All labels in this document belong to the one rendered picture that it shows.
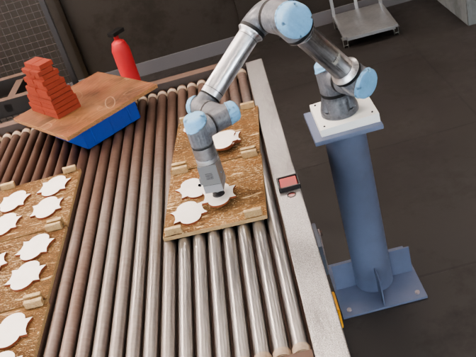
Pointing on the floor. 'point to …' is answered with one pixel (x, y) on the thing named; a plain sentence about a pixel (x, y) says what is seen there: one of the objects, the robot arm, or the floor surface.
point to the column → (364, 230)
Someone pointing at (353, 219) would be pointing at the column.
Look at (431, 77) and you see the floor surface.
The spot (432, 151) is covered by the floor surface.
